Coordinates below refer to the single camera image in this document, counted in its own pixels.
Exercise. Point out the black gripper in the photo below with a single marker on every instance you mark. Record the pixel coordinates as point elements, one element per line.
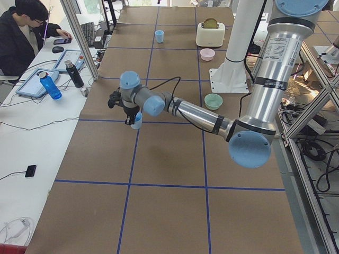
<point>129,111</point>

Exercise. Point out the light blue plastic cup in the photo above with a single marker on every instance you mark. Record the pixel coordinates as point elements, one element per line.
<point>138,121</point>

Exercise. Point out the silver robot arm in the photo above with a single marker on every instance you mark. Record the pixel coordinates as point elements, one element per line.
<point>249,137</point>

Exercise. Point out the small metal cylinder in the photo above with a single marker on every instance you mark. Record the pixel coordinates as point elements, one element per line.
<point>84,91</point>

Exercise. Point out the black thermos bottle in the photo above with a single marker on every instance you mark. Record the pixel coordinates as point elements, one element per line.
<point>74,74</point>

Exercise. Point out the teach pendant tablet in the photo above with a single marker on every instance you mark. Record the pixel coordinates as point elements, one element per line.
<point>74,56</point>
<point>32,86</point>

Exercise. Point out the green bowl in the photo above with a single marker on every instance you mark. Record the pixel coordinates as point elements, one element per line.
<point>213,101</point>

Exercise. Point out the blue water bottle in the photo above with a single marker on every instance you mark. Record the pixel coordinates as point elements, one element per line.
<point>49,85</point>

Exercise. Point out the black keyboard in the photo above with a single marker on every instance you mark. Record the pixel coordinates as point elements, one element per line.
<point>88,32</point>

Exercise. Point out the pink bowl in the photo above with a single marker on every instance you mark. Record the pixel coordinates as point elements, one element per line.
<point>207,54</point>

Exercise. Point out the black computer mouse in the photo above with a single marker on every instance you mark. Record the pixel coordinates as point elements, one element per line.
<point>57,49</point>

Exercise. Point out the black smartphone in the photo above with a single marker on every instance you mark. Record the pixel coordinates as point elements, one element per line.
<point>62,41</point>

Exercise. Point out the small black puck device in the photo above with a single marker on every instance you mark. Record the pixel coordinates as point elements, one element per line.
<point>30,171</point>

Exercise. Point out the cream toaster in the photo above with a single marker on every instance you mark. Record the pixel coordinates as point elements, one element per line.
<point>210,37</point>

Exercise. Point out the toast slice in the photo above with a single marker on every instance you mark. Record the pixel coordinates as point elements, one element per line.
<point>210,23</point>

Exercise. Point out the seated person dark jacket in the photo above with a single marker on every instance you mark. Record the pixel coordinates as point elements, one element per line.
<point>24,28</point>

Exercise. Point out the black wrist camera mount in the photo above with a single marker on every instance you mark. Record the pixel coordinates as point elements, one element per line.
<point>115,100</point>

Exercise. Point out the white camera pole base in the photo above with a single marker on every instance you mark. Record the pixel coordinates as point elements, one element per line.
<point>230,77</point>

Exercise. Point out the aluminium frame post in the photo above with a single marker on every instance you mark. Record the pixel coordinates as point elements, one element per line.
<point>78,34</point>

